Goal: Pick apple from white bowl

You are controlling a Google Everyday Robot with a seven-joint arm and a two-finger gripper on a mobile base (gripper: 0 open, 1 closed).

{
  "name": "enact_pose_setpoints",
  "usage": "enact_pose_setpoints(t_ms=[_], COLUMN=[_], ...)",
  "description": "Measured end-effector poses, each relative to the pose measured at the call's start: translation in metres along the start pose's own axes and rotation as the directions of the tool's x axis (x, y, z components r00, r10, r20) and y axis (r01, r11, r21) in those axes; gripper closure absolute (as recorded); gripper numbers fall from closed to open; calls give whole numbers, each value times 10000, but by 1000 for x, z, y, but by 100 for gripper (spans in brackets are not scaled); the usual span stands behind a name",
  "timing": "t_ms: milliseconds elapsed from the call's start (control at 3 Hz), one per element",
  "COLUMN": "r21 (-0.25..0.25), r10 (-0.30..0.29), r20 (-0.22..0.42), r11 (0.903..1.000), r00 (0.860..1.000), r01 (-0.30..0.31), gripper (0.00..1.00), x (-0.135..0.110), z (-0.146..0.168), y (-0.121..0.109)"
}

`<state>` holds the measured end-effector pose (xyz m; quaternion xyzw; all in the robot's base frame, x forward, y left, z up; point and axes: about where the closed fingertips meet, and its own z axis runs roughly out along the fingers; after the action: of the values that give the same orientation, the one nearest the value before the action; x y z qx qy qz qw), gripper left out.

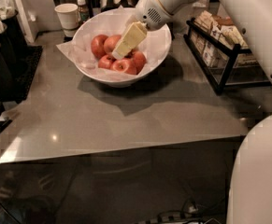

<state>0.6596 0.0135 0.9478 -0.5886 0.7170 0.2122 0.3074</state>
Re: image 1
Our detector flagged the black container with napkins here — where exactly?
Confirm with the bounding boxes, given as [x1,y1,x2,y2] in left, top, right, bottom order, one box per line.
[0,0,28,103]

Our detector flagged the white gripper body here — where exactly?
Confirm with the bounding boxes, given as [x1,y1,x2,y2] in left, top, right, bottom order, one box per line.
[135,0,172,31]

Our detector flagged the front left small apple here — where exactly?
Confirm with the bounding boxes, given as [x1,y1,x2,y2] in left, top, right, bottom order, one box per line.
[98,55,115,69]

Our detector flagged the white bowl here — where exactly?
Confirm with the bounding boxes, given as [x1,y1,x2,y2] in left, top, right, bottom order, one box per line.
[71,7,173,89]

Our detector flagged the white paper cup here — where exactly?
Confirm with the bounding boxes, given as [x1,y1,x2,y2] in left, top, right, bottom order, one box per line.
[54,3,79,30]

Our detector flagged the black rubber mat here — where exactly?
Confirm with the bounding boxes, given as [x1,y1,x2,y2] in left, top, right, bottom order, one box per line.
[15,46,43,103]

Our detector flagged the small brown sauce bottle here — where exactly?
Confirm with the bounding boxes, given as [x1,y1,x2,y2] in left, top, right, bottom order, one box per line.
[77,0,90,22]

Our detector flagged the left red apple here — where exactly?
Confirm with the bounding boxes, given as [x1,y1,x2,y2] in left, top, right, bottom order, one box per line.
[91,35,107,59]

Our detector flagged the black wire condiment rack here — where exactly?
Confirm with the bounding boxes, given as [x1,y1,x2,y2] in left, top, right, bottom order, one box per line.
[183,18,270,95]

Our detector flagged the front centre red apple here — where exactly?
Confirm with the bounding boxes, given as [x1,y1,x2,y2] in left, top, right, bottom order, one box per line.
[110,58,137,75]

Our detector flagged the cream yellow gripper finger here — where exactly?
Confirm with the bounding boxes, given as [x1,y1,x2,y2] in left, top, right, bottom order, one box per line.
[112,21,148,60]

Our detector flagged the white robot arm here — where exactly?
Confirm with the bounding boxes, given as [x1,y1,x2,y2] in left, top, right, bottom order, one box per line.
[112,0,272,224]

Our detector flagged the large top red apple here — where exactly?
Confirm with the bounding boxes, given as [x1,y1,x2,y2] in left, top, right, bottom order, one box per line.
[104,35,122,55]

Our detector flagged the white paper bowl liner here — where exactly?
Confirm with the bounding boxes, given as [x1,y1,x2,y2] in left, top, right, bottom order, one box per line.
[56,6,171,82]

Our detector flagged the right red apple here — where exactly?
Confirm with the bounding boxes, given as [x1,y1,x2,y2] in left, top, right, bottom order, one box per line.
[127,50,147,74]

